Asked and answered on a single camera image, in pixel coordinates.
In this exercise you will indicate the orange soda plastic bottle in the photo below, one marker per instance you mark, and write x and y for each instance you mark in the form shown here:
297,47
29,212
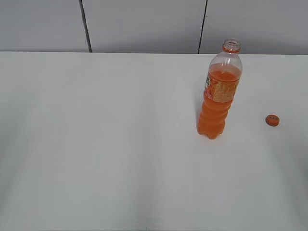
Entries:
221,83

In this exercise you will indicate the orange bottle cap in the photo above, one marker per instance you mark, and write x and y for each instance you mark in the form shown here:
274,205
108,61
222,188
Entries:
272,120

